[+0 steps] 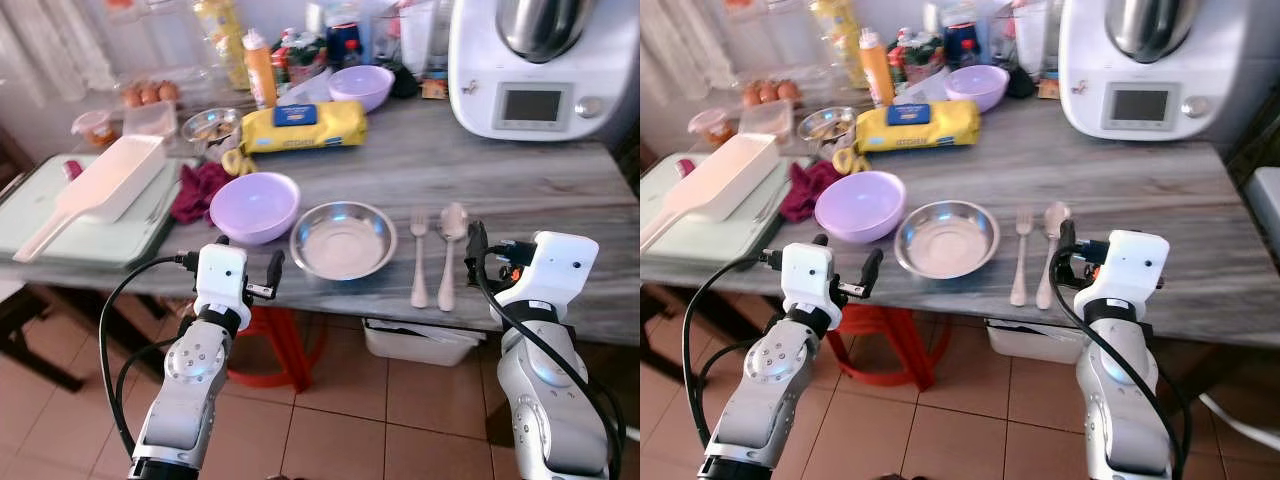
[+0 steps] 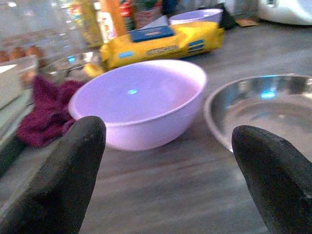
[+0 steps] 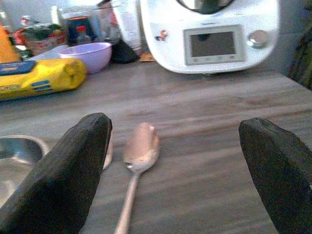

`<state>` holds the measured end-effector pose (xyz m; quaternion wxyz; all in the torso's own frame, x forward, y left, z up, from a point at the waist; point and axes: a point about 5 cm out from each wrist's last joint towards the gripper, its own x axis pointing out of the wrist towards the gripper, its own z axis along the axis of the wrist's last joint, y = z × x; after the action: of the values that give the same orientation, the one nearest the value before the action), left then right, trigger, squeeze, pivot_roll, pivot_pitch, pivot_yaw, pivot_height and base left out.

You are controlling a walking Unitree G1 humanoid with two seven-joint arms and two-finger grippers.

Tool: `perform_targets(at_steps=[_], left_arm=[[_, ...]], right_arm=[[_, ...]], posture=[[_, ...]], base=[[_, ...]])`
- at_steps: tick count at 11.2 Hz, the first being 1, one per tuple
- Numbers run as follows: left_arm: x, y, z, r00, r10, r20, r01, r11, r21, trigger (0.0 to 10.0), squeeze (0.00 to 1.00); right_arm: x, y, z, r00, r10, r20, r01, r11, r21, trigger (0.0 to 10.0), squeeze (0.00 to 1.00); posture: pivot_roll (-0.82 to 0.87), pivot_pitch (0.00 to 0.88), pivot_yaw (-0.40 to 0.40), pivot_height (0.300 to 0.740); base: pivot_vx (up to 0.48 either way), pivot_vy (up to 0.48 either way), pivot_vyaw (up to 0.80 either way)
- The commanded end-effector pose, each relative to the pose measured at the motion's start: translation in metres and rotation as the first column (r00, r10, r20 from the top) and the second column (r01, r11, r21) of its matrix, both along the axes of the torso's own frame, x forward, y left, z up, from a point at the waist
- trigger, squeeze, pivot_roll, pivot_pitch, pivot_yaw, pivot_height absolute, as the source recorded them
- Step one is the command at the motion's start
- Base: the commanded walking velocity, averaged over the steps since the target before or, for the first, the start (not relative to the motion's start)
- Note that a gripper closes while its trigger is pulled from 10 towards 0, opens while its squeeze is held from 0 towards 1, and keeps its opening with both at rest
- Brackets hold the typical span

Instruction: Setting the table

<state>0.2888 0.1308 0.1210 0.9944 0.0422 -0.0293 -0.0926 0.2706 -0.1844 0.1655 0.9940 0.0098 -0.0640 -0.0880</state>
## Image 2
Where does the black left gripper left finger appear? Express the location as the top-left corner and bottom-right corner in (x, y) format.
(0, 116), (107, 234)

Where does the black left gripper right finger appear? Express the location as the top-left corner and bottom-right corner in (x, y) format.
(232, 125), (312, 234)

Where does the maroon cloth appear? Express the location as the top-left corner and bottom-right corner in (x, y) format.
(16, 75), (85, 148)

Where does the large lilac plastic bowl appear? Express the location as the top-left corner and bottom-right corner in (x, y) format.
(68, 59), (208, 152)

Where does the white box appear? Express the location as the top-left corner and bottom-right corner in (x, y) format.
(0, 56), (39, 110)

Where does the clear plastic egg box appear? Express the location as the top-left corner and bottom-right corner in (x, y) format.
(0, 29), (81, 64)

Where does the yellow printed packet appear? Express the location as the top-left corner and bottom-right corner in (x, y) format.
(69, 0), (104, 48)

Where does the brown cardboard piece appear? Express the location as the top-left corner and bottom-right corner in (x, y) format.
(235, 19), (259, 27)

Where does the orange and white carton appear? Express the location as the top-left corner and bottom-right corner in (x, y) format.
(96, 0), (127, 43)

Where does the white appliance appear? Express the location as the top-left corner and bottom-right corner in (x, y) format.
(257, 0), (312, 26)

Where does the black object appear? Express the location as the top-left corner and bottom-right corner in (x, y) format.
(218, 3), (238, 31)

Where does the yellow wet wipes pack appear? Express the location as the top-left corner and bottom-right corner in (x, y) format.
(99, 21), (225, 69)

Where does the red and green packet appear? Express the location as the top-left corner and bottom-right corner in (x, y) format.
(119, 0), (137, 32)

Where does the dark jar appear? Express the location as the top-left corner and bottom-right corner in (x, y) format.
(133, 0), (169, 30)

